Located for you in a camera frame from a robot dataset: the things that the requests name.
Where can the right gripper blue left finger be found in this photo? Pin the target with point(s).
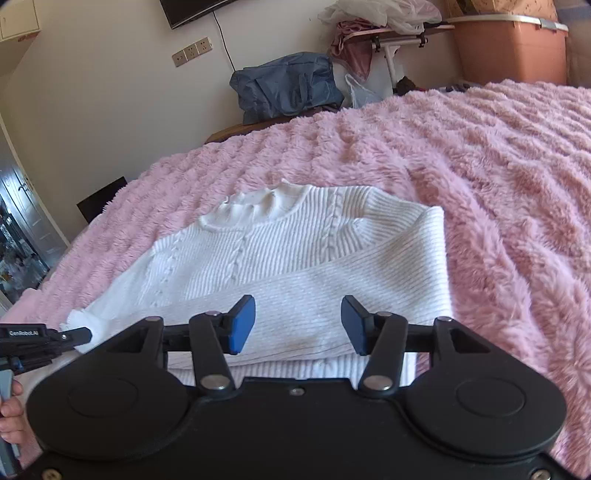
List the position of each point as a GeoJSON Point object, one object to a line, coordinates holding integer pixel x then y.
{"type": "Point", "coordinates": [214, 335]}

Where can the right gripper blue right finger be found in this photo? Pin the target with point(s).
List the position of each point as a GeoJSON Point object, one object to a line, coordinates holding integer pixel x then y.
{"type": "Point", "coordinates": [380, 336]}

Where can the white cable-knit sweater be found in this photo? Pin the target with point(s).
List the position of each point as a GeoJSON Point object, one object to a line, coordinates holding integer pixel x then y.
{"type": "Point", "coordinates": [298, 250]}

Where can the pile of clothes on table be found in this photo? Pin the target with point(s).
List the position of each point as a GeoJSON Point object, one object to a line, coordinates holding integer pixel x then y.
{"type": "Point", "coordinates": [352, 16]}

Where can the person's left hand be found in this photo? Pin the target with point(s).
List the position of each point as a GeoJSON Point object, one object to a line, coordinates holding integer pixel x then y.
{"type": "Point", "coordinates": [12, 422]}

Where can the white door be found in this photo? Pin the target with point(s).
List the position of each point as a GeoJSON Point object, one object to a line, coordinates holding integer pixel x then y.
{"type": "Point", "coordinates": [31, 244]}

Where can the brown cardboard box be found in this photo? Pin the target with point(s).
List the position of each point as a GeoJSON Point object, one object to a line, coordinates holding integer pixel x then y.
{"type": "Point", "coordinates": [242, 129]}

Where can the pink fluffy bed blanket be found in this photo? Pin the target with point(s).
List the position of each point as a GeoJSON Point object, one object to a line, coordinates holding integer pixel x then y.
{"type": "Point", "coordinates": [474, 205]}

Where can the white plastic bag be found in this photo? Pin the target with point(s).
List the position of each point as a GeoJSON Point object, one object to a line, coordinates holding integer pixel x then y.
{"type": "Point", "coordinates": [360, 95]}

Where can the blue duffel bag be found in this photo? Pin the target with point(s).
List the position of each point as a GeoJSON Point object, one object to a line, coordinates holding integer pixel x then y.
{"type": "Point", "coordinates": [286, 87]}

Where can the white folding side table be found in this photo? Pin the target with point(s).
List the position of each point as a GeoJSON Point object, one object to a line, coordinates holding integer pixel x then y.
{"type": "Point", "coordinates": [389, 42]}

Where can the pink plastic storage bin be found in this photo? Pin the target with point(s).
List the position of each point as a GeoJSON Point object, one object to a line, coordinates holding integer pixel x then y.
{"type": "Point", "coordinates": [497, 47]}

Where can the black panel by wall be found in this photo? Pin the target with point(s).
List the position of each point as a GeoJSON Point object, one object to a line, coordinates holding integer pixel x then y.
{"type": "Point", "coordinates": [93, 205]}

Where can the wall power outlet strip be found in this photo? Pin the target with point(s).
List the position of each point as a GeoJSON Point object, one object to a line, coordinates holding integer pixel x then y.
{"type": "Point", "coordinates": [191, 52]}

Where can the wall-mounted black television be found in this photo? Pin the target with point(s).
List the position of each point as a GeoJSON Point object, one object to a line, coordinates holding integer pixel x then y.
{"type": "Point", "coordinates": [181, 12]}

